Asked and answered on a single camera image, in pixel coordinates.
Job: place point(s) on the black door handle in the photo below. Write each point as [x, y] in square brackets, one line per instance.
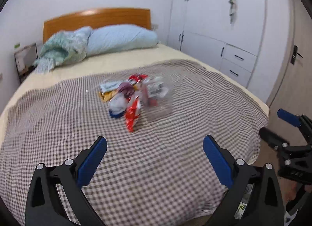
[295, 54]

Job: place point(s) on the red crumpled wrapper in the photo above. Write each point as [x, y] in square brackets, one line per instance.
[136, 78]

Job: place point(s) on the white crumpled plastic bag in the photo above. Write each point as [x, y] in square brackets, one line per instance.
[118, 103]

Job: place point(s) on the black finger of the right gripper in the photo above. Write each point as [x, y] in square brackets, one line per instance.
[272, 139]

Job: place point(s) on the light blue pillow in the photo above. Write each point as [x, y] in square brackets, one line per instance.
[116, 38]

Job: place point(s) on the green patterned quilt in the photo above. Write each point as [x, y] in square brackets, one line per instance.
[62, 49]

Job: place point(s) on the wooden headboard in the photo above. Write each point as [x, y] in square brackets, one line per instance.
[97, 18]

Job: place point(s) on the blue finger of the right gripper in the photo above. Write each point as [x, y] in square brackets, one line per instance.
[288, 117]

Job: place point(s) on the lined trash bin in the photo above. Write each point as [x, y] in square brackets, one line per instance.
[244, 201]

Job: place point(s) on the yellow snack packet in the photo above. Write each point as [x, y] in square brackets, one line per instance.
[107, 96]

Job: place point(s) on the purple crumpled cloth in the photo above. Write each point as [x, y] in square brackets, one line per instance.
[126, 89]

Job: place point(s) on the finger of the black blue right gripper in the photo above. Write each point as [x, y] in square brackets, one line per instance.
[265, 206]

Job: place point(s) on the blue bottle cap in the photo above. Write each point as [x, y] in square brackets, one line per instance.
[116, 115]

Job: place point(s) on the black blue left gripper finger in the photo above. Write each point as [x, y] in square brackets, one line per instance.
[44, 206]

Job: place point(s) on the red snack wrapper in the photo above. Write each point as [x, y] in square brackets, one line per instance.
[132, 113]

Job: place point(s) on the beige wooden door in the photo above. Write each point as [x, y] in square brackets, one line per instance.
[294, 90]

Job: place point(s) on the brown checkered blanket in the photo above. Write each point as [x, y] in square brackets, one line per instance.
[156, 143]

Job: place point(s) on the white wardrobe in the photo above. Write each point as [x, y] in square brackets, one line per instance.
[245, 39]

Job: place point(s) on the black frame nightstand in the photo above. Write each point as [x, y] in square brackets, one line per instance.
[24, 61]

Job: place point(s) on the white paper packet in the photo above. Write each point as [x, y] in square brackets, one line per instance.
[109, 86]

